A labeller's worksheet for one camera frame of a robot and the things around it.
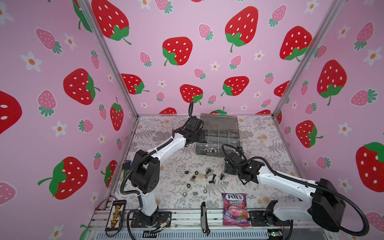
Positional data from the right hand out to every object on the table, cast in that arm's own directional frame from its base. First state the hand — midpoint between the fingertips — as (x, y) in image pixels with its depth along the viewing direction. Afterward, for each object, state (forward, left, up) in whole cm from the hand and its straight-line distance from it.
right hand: (229, 166), depth 84 cm
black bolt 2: (-7, +10, -7) cm, 14 cm away
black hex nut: (-11, +23, -8) cm, 27 cm away
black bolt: (-1, +12, -7) cm, 14 cm away
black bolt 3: (-3, +4, -7) cm, 8 cm away
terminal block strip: (-33, +56, -5) cm, 65 cm away
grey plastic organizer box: (+33, +6, -7) cm, 35 cm away
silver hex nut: (-16, +24, -7) cm, 30 cm away
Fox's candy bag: (-21, -3, -6) cm, 22 cm away
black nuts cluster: (-6, +21, -7) cm, 23 cm away
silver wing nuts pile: (+14, +10, -7) cm, 19 cm away
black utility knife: (-27, +12, -7) cm, 31 cm away
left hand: (+15, +18, +8) cm, 25 cm away
